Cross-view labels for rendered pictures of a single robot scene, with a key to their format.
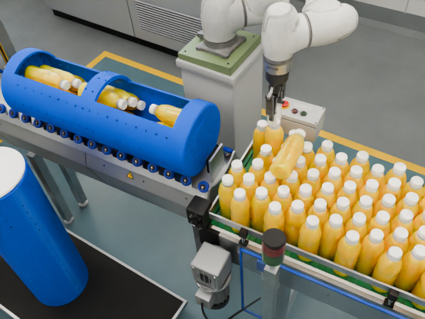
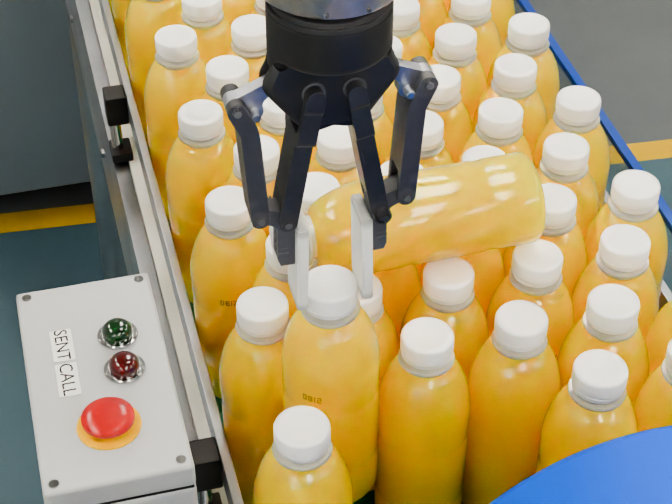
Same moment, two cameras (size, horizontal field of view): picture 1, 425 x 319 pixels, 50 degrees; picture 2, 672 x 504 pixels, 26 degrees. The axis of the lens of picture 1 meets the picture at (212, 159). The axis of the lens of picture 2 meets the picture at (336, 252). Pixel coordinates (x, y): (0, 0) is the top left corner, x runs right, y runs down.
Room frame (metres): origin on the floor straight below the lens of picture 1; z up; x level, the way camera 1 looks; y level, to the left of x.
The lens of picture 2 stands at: (1.67, 0.27, 1.84)
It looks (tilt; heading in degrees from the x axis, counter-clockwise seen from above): 41 degrees down; 223
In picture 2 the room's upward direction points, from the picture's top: straight up
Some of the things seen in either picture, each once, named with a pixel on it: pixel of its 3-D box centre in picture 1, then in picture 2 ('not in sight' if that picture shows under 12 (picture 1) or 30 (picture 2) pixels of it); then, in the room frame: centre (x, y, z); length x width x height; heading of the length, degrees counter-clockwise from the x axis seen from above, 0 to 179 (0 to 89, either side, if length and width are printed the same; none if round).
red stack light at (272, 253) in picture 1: (273, 243); not in sight; (0.62, -0.14, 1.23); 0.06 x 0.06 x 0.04
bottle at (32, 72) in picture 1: (47, 78); not in sight; (1.53, 0.65, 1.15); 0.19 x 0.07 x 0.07; 58
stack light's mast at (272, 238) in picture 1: (272, 252); not in sight; (0.62, -0.14, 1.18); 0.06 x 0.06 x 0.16
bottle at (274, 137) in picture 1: (273, 142); (331, 392); (1.14, -0.23, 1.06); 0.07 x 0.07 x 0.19
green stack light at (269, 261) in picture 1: (272, 252); not in sight; (0.62, -0.14, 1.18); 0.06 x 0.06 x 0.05
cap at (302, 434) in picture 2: (262, 125); (302, 434); (1.20, -0.20, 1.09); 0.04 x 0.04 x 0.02
